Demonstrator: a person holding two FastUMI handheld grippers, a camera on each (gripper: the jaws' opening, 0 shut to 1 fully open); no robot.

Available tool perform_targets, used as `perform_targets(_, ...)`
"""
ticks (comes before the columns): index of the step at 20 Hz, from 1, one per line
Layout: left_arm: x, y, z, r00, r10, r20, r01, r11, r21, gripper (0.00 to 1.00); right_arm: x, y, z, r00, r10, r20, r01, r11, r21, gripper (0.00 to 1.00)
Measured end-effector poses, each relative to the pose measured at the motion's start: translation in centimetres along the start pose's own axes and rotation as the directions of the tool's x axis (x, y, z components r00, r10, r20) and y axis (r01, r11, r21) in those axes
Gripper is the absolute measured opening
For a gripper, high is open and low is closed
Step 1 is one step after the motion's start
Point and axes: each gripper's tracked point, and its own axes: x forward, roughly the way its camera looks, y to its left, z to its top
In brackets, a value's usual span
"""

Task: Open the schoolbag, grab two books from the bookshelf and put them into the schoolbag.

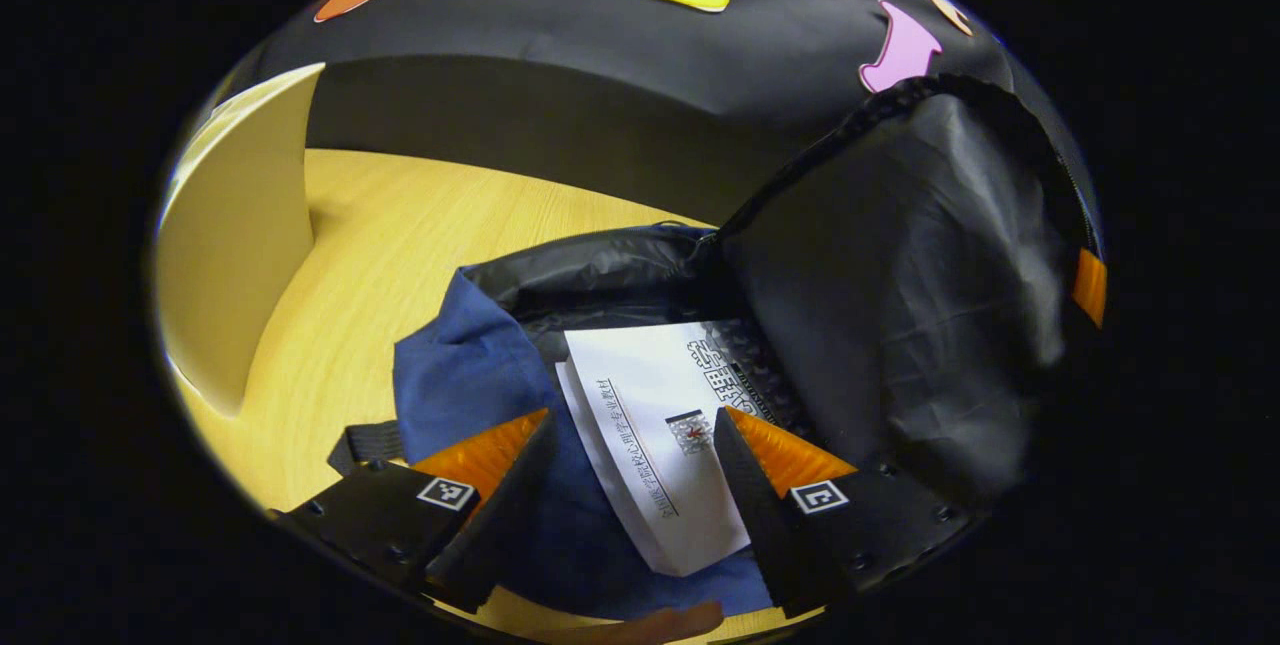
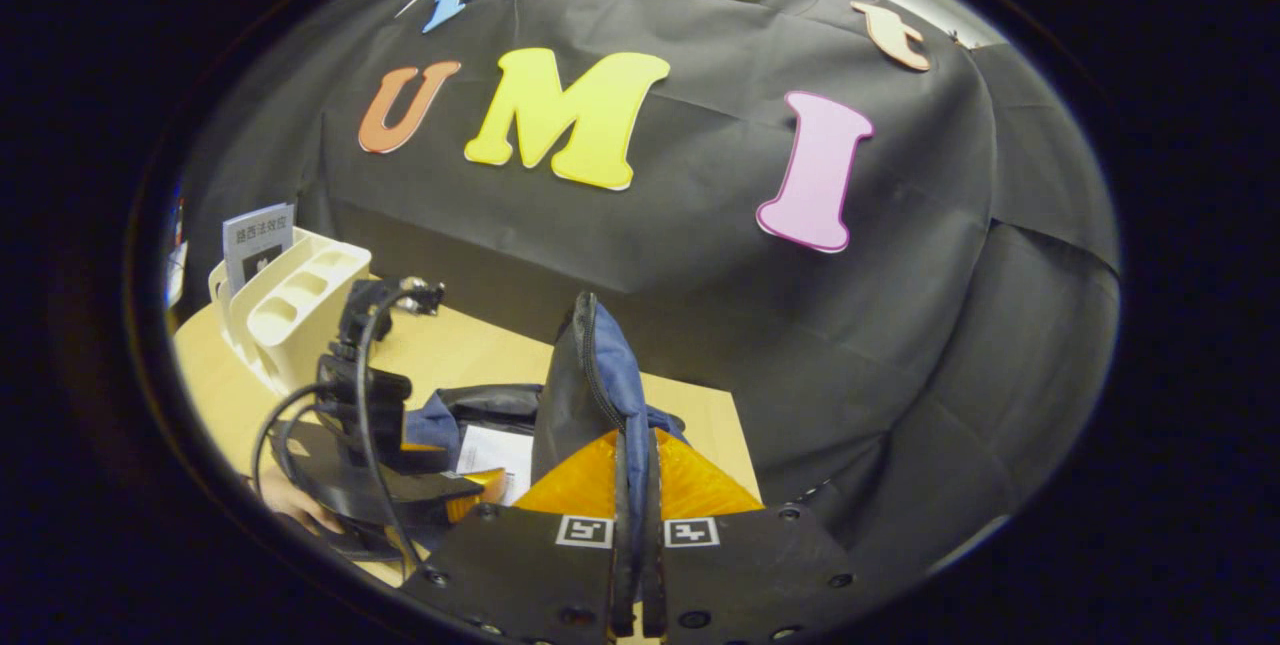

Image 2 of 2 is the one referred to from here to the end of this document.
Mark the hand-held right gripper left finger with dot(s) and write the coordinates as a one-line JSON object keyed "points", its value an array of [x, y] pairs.
{"points": [[520, 575]]}

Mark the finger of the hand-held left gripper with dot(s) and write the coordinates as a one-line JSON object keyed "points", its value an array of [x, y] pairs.
{"points": [[400, 495]]}

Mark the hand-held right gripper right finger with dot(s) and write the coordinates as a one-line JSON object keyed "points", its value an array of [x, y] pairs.
{"points": [[750, 575]]}

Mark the cream plastic bookshelf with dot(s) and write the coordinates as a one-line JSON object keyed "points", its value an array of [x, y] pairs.
{"points": [[300, 315]]}

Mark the blue schoolbag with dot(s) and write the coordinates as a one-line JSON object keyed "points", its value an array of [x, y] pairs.
{"points": [[570, 385]]}

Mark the purple cover book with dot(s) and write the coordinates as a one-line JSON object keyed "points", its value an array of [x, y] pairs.
{"points": [[258, 240]]}

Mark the computer monitor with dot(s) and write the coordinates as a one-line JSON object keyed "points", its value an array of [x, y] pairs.
{"points": [[177, 225]]}

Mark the black backdrop cloth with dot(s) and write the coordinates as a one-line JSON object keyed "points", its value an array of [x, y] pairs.
{"points": [[700, 275]]}

